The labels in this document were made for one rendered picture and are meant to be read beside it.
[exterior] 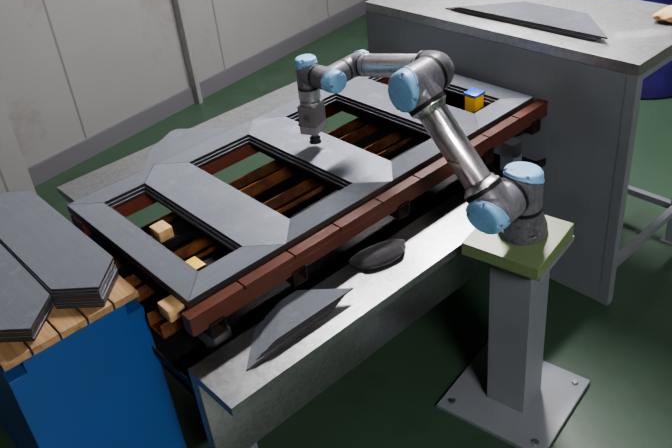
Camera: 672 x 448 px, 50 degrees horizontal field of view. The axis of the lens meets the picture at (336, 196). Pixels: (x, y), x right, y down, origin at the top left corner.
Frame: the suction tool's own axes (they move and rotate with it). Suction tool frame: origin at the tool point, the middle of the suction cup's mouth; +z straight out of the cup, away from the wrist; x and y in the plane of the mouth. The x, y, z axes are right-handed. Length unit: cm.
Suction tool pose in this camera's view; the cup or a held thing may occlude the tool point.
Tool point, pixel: (315, 141)
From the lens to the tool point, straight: 258.0
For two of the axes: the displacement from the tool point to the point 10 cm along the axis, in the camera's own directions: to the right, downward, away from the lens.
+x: 9.1, 1.5, -3.9
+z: 0.9, 8.4, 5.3
